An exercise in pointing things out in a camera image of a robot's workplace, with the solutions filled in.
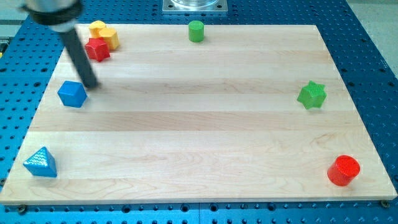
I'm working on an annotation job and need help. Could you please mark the black pusher rod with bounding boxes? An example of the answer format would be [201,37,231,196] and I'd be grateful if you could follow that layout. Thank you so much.
[59,28,98,88]

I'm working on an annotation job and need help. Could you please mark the board clamp screw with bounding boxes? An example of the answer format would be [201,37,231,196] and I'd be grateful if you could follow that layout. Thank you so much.
[379,200,390,208]
[16,205,27,215]

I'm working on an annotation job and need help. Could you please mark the yellow hexagon block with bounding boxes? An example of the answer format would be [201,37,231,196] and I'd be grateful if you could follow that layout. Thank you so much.
[99,27,120,50]

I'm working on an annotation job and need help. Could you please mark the green cylinder block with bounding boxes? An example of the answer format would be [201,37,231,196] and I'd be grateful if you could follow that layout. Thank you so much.
[188,21,205,42]

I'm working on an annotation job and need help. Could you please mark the left board clamp screw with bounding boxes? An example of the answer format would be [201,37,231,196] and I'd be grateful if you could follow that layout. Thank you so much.
[16,205,27,215]

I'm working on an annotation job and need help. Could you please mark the red cylinder block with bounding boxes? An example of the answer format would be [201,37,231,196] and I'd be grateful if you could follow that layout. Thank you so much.
[327,155,361,187]

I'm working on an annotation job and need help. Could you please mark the wooden board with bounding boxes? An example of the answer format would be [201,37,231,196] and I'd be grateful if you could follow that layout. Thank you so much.
[1,24,397,205]

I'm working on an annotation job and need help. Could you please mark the right board clamp screw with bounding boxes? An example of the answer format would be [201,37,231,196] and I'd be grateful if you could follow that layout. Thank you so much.
[379,200,390,208]

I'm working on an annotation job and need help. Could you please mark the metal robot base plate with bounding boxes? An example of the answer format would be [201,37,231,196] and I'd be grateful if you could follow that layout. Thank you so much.
[162,0,228,12]

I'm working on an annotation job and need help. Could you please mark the blue triangle block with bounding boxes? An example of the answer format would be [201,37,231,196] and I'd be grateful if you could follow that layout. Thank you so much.
[23,147,57,178]

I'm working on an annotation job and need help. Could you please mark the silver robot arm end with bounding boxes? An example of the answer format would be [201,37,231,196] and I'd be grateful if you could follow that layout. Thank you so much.
[19,0,83,32]

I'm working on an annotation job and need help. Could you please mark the red star block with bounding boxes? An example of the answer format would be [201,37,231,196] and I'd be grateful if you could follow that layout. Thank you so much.
[85,37,110,62]

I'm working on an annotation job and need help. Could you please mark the green star block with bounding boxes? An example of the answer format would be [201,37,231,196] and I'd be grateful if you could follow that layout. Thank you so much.
[297,80,327,110]

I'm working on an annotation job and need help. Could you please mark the blue cube block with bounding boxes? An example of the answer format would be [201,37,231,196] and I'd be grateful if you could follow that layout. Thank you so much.
[57,81,87,108]

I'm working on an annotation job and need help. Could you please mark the yellow heart block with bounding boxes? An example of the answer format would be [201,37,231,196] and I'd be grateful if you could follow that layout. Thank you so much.
[88,20,106,38]

